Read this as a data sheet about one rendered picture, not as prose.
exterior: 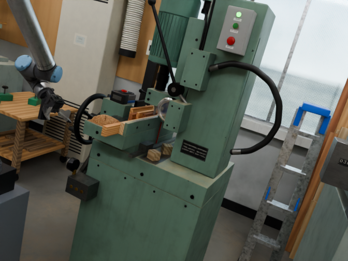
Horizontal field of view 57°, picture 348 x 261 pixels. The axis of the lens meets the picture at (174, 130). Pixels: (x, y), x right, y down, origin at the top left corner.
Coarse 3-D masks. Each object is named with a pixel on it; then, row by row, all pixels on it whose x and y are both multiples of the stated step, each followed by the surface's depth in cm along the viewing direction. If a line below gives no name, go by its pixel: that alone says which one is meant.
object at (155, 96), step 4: (148, 88) 151; (152, 88) 154; (148, 92) 151; (152, 92) 151; (156, 92) 150; (160, 92) 149; (164, 92) 151; (148, 96) 152; (152, 96) 151; (156, 96) 150; (160, 96) 149; (164, 96) 148; (168, 96) 147; (144, 100) 153; (148, 100) 152; (152, 100) 151; (156, 100) 150; (160, 100) 149; (152, 104) 151; (156, 104) 150
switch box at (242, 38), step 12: (228, 12) 118; (252, 12) 114; (228, 24) 118; (240, 24) 116; (252, 24) 118; (228, 36) 119; (240, 36) 117; (216, 48) 122; (228, 48) 119; (240, 48) 117
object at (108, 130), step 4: (108, 124) 125; (112, 124) 126; (116, 124) 127; (104, 128) 121; (108, 128) 122; (112, 128) 125; (116, 128) 127; (104, 132) 122; (108, 132) 123; (112, 132) 126; (116, 132) 128; (104, 136) 122
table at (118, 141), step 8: (120, 120) 149; (88, 128) 136; (96, 128) 134; (96, 136) 135; (112, 136) 131; (120, 136) 129; (128, 136) 131; (136, 136) 137; (144, 136) 144; (152, 136) 152; (160, 136) 160; (112, 144) 132; (120, 144) 130; (128, 144) 133; (136, 144) 140
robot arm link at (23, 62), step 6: (18, 60) 164; (24, 60) 163; (30, 60) 163; (18, 66) 162; (24, 66) 161; (30, 66) 163; (24, 72) 165; (30, 72) 163; (24, 78) 171; (30, 78) 170; (36, 78) 167
